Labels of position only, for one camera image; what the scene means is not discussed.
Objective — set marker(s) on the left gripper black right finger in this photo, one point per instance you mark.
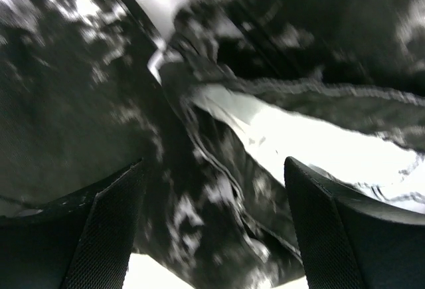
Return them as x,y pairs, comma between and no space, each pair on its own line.
348,240

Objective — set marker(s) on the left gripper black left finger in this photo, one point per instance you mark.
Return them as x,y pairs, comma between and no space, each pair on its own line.
81,240

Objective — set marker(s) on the black white splattered trousers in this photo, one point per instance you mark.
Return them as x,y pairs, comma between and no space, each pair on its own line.
89,87

